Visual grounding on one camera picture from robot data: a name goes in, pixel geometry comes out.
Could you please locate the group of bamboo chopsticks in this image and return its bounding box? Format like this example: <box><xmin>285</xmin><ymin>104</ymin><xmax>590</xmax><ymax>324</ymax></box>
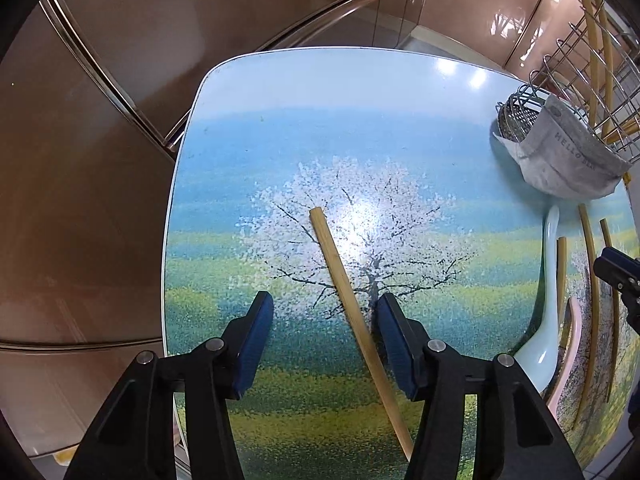
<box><xmin>552</xmin><ymin>0</ymin><xmax>640</xmax><ymax>428</ymax></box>

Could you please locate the folding table flower print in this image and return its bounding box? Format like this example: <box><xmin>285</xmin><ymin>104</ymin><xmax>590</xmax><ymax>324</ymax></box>
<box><xmin>0</xmin><ymin>0</ymin><xmax>640</xmax><ymax>458</ymax></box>

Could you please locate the light wooden chopstick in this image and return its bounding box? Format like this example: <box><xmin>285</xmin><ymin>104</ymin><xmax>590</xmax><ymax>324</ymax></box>
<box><xmin>309</xmin><ymin>206</ymin><xmax>415</xmax><ymax>461</ymax></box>

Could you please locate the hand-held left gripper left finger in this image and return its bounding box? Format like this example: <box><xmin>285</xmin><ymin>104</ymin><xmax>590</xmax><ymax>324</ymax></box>
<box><xmin>62</xmin><ymin>291</ymin><xmax>275</xmax><ymax>480</ymax></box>

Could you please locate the wire utensil basket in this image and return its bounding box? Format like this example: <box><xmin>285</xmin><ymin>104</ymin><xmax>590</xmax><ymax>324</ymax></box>
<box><xmin>495</xmin><ymin>0</ymin><xmax>640</xmax><ymax>161</ymax></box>

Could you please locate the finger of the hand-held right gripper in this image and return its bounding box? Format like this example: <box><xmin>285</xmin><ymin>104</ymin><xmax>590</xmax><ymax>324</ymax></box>
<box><xmin>594</xmin><ymin>246</ymin><xmax>640</xmax><ymax>333</ymax></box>

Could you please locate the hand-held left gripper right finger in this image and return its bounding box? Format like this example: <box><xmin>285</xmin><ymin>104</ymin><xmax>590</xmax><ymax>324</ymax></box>
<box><xmin>375</xmin><ymin>294</ymin><xmax>586</xmax><ymax>480</ymax></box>

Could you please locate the grey cloth sleeve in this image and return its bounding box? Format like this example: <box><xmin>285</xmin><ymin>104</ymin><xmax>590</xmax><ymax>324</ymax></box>
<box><xmin>492</xmin><ymin>92</ymin><xmax>633</xmax><ymax>198</ymax></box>

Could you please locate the light blue ceramic spoon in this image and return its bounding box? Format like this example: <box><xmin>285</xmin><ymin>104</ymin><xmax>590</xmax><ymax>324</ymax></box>
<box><xmin>514</xmin><ymin>205</ymin><xmax>562</xmax><ymax>393</ymax></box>

